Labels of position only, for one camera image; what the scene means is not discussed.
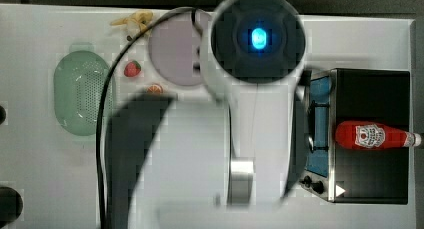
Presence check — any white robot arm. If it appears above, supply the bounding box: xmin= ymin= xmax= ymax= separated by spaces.
xmin=102 ymin=0 xmax=306 ymax=229

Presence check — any red ketchup bottle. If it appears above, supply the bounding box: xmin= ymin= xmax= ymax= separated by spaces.
xmin=334 ymin=121 xmax=423 ymax=150

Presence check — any black toaster oven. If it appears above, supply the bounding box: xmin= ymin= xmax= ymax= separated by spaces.
xmin=300 ymin=68 xmax=414 ymax=205

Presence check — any toy orange slice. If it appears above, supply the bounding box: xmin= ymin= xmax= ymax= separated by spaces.
xmin=147 ymin=84 xmax=164 ymax=94

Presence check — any black oven door handle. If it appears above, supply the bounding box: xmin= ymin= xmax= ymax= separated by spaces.
xmin=307 ymin=100 xmax=330 ymax=153

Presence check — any large purple plate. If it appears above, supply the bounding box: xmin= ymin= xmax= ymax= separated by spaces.
xmin=148 ymin=12 xmax=202 ymax=86

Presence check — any green perforated colander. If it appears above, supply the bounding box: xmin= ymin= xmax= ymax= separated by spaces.
xmin=53 ymin=50 xmax=110 ymax=136

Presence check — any black cylinder cup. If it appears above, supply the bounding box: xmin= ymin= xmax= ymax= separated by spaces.
xmin=0 ymin=187 xmax=23 ymax=227

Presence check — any peeled toy banana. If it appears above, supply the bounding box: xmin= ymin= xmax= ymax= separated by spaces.
xmin=110 ymin=9 xmax=153 ymax=38

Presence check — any toy strawberry near colander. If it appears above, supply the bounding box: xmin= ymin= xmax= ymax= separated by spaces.
xmin=124 ymin=60 xmax=141 ymax=78

